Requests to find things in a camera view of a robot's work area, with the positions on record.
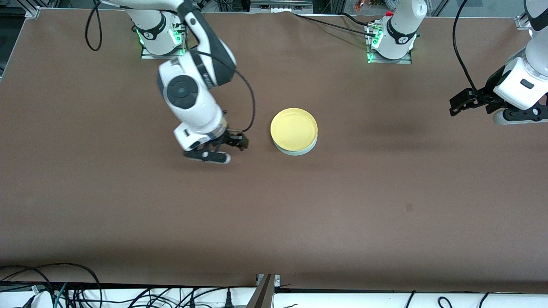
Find pale green plate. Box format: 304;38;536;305
273;137;318;156

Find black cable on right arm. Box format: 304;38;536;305
85;0;256;133

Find colourful background objects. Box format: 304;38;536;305
353;0;386;11

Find aluminium profile post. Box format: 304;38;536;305
246;274;281;308

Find yellow plate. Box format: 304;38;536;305
270;108;319;152

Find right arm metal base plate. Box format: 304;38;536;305
140;19;189;59

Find short black base cable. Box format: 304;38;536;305
338;12;381;27

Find green cable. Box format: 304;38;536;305
54;282;68;308

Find large black looped cable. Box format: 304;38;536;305
0;262;102;308

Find aluminium frame rail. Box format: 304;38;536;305
250;0;314;14

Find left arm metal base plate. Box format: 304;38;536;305
365;21;412;65

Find brown table cover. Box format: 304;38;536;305
0;9;548;294

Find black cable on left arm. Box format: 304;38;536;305
453;0;478;92

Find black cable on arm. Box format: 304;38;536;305
453;0;478;92
85;0;256;133

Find long black base power cable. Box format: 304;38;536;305
293;13;377;39

